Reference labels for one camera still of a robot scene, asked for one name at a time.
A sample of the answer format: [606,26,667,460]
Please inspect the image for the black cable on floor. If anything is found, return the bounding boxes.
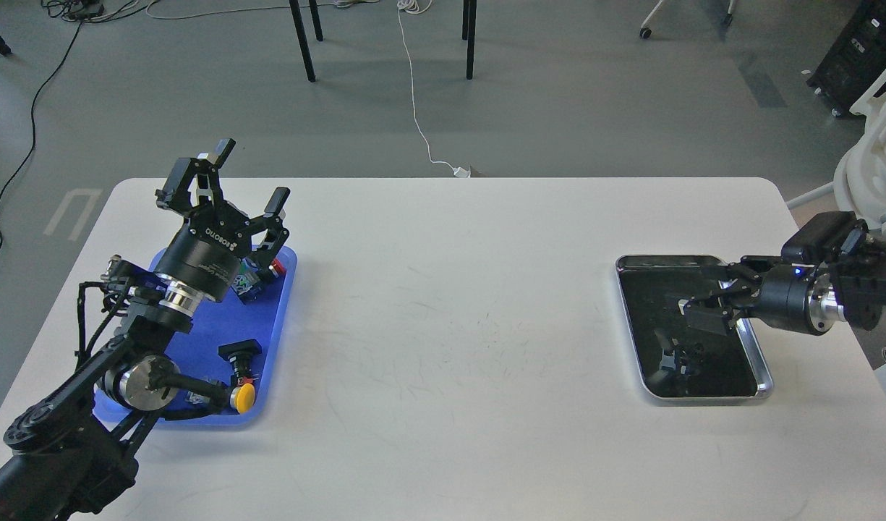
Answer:
[0,0,103,274]

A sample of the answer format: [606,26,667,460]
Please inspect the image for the black push button switch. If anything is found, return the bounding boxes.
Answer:
[217,339,262,386]

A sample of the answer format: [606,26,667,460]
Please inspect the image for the white cable on floor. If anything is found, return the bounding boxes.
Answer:
[397,0,472,179]

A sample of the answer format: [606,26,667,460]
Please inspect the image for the chair caster base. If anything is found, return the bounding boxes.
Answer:
[638,1,741,41]

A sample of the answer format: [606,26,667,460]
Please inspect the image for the black table leg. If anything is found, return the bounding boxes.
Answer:
[461,0,478,80]
[289,0,324,82]

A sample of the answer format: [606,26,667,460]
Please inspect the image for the black table leg right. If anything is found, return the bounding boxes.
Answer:
[461,0,478,80]

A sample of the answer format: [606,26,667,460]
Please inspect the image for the black equipment case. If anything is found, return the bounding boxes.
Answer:
[807,1,886,117]

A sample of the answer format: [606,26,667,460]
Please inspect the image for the blue plastic tray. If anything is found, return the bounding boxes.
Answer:
[95,247,297,428]

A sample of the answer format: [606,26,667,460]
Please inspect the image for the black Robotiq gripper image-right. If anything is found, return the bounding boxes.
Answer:
[678,257,838,336]

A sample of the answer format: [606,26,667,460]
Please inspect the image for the red push button switch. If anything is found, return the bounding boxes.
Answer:
[231,258,286,304]

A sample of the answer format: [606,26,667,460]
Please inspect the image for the yellow push button switch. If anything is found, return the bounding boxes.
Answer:
[208,383,257,415]

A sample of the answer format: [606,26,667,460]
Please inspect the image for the silver metal tray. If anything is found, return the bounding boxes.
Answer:
[615,255,774,405]

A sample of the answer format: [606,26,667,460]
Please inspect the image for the black Robotiq gripper image-left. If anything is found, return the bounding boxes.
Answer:
[153,139,291,301]

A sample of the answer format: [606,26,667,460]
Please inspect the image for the black table leg left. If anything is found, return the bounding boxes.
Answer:
[289,0,324,82]

